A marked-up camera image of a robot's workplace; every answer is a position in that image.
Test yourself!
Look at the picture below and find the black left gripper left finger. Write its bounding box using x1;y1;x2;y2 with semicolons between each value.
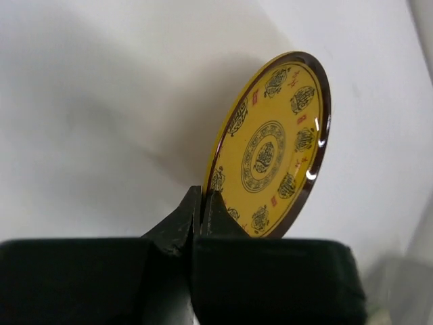
1;186;202;324

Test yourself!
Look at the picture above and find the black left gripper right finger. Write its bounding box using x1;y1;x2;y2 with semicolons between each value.
192;192;367;324

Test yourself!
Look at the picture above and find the yellow patterned plate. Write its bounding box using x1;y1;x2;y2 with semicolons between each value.
203;51;331;238

